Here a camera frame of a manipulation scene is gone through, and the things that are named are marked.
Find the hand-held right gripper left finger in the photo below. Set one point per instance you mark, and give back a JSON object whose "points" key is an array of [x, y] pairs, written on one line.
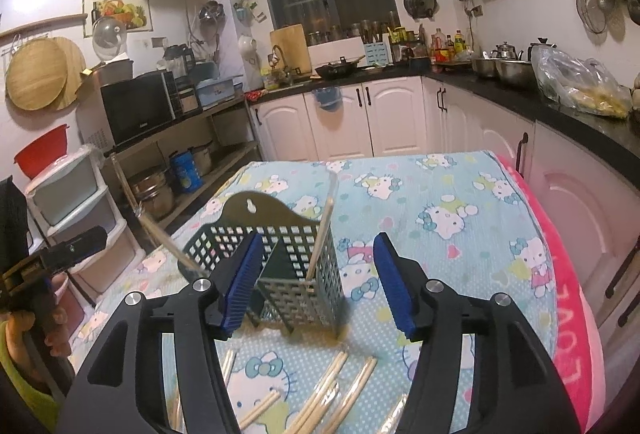
{"points": [[242, 286]]}

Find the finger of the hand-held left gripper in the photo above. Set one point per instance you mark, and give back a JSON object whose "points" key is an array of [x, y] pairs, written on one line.
{"points": [[75, 246]]}

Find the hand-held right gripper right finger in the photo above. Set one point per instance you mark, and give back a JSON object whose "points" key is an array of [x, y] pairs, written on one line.
{"points": [[395, 286]]}

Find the green plastic utensil basket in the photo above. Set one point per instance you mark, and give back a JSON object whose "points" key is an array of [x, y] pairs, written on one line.
{"points": [[300, 301]]}

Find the wooden chopstick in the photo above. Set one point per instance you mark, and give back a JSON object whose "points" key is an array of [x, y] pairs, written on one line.
{"points": [[165, 239], [322, 229]]}

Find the group of wooden chopsticks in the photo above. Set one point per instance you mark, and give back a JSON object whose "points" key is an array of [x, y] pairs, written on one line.
{"points": [[325, 379]]}

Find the person's left forearm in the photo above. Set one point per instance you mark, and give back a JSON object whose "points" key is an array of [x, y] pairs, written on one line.
{"points": [[12, 369]]}

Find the person's left hand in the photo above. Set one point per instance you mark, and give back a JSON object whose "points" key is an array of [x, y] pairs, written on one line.
{"points": [[59, 334]]}

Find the cartoon cat printed blanket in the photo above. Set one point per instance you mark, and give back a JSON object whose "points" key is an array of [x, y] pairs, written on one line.
{"points": [[440, 274]]}

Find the white plastic drawer unit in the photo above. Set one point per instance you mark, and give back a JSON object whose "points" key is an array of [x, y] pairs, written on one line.
{"points": [[65, 199]]}

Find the red plastic basin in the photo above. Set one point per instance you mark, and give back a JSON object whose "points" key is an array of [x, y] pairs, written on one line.
{"points": [[40, 152]]}

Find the large steel pot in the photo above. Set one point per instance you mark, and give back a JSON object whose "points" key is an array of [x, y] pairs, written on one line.
{"points": [[155, 199]]}

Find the blue plastic container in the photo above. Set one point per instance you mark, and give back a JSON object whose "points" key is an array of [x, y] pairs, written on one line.
{"points": [[186, 172]]}

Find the black microwave oven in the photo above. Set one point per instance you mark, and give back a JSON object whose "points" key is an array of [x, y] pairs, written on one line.
{"points": [[135, 107]]}

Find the round bamboo board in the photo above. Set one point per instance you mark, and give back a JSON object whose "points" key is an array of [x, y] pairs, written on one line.
{"points": [[75, 59], [35, 74]]}

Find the white kitchen base cabinets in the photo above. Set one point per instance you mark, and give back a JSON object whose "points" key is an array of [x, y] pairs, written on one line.
{"points": [[395, 119]]}

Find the kitchen shelf unit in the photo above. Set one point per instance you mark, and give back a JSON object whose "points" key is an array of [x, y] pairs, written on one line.
{"points": [[190, 124]]}

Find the pink blanket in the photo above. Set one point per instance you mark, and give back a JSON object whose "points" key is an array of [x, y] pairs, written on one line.
{"points": [[565, 339]]}

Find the light blue storage box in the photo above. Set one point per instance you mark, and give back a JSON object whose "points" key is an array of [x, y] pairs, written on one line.
{"points": [[217, 89]]}

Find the blue hanging holder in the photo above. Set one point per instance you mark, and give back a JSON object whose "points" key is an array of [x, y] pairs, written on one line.
{"points": [[327, 98]]}

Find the wooden rod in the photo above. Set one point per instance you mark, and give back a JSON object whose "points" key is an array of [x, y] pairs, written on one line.
{"points": [[40, 25]]}

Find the glass pot lid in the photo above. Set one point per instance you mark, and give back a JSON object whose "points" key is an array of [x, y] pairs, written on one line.
{"points": [[107, 37]]}

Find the black kitchen countertop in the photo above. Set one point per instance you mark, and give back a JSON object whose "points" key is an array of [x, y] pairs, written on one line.
{"points": [[500, 92]]}

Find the black wok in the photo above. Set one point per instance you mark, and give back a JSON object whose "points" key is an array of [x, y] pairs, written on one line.
{"points": [[335, 70]]}

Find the steel mixing bowl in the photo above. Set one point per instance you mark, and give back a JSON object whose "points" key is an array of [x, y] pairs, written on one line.
{"points": [[515, 73], [484, 68]]}

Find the cluster of condiment bottles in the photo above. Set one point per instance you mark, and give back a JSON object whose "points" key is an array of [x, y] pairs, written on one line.
{"points": [[447, 48]]}

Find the wooden cutting board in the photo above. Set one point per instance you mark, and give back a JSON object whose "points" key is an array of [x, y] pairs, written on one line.
{"points": [[290, 44]]}

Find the row of glass jars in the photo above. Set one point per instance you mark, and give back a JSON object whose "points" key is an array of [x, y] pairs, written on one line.
{"points": [[360, 30]]}

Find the steel kettle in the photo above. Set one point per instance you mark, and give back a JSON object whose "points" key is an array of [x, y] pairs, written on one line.
{"points": [[505, 52]]}

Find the steel colander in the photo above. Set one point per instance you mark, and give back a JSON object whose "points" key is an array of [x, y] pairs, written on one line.
{"points": [[210, 14]]}

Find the clear plastic bag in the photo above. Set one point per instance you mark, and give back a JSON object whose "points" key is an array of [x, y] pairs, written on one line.
{"points": [[580, 84]]}

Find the dark round pot lid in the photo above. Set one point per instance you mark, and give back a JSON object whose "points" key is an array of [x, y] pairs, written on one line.
{"points": [[420, 3]]}

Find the fruit wall poster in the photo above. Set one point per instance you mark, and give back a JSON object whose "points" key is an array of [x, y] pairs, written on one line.
{"points": [[125, 9]]}

